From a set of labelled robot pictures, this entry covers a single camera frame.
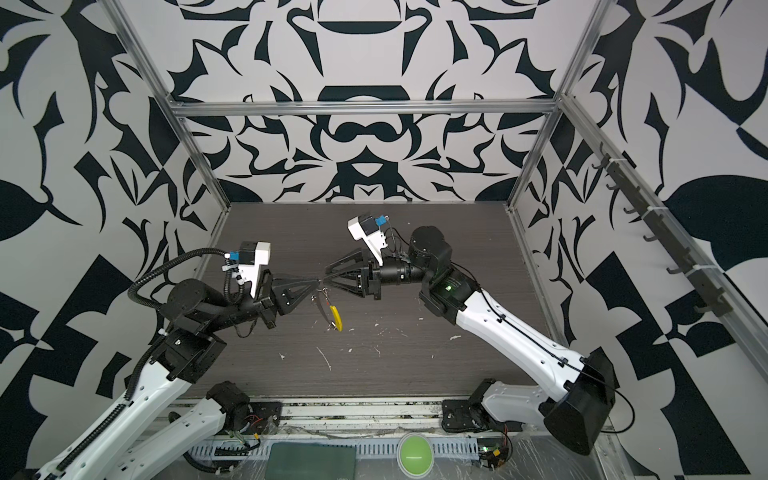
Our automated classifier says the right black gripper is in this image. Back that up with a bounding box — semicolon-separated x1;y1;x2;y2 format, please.
333;248;441;304

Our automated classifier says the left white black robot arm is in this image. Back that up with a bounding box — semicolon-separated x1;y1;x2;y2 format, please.
14;242;320;479

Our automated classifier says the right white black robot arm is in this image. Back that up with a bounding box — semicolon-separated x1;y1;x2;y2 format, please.
323;216;622;456

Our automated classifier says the dark green pad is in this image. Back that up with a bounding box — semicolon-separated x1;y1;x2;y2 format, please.
264;442;356;480

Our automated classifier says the green round button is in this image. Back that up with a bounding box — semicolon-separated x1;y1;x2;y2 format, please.
396;433;434;479

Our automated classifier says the small circuit board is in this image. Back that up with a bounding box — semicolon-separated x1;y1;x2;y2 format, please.
478;436;513;470

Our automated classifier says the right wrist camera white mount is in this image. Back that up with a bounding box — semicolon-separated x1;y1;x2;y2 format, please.
347;214;388;266

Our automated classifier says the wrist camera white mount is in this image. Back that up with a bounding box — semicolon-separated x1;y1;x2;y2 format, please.
347;214;388;266
224;241;271;298

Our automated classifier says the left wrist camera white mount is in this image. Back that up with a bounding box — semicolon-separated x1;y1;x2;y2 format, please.
224;241;271;298

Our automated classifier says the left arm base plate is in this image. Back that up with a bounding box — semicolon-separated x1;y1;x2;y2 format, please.
234;401;283;436

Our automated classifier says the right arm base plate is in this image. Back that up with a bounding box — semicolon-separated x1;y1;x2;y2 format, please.
440;399;523;433

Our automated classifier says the white slotted cable duct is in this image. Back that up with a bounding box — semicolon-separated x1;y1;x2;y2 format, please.
128;437;481;462

